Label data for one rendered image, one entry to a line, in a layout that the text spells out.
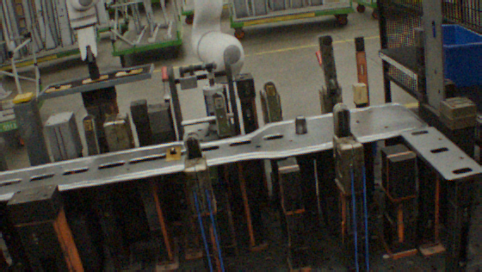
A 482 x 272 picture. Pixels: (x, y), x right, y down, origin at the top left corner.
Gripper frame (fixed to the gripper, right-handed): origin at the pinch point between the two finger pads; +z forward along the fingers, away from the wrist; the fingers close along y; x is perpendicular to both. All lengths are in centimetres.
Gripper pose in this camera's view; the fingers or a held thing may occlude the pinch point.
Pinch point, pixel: (94, 72)
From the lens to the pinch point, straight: 173.1
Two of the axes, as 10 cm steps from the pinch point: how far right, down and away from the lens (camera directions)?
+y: 2.7, 3.1, -9.1
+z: 1.5, 9.2, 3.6
